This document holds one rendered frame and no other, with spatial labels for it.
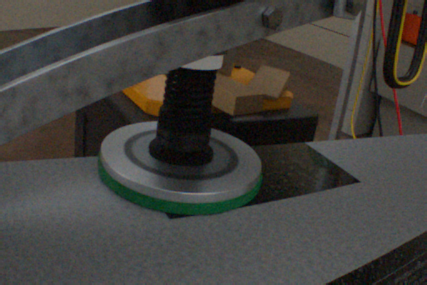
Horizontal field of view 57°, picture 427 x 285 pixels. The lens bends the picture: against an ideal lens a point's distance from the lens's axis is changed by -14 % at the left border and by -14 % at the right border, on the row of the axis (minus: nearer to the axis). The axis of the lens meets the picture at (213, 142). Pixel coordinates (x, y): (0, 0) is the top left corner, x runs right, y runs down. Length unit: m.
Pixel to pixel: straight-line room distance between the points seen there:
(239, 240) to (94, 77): 0.23
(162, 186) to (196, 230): 0.06
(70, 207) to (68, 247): 0.07
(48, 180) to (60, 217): 0.08
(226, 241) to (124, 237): 0.11
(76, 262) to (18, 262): 0.06
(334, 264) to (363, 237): 0.08
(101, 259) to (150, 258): 0.05
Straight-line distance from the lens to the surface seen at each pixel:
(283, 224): 0.53
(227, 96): 1.10
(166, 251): 0.45
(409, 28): 3.75
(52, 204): 0.51
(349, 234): 0.54
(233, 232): 0.50
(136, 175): 0.52
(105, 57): 0.41
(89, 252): 0.44
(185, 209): 0.50
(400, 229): 0.59
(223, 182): 0.53
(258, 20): 0.52
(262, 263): 0.46
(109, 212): 0.50
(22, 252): 0.44
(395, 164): 0.80
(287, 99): 1.35
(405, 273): 0.56
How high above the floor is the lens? 1.14
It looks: 23 degrees down
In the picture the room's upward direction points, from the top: 9 degrees clockwise
